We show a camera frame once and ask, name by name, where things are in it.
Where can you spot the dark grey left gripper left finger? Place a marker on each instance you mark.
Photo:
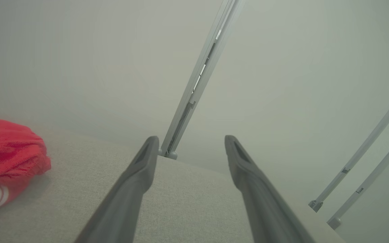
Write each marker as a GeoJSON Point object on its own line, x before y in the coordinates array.
{"type": "Point", "coordinates": [130, 189]}

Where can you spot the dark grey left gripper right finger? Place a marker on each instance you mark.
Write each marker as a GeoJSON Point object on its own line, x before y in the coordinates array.
{"type": "Point", "coordinates": [262, 202]}

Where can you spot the red white Bulls shorts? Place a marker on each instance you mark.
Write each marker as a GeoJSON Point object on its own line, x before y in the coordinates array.
{"type": "Point", "coordinates": [8, 148]}

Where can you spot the grey fabric upholstered surface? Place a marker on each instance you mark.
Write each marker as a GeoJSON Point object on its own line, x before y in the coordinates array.
{"type": "Point", "coordinates": [62, 202]}

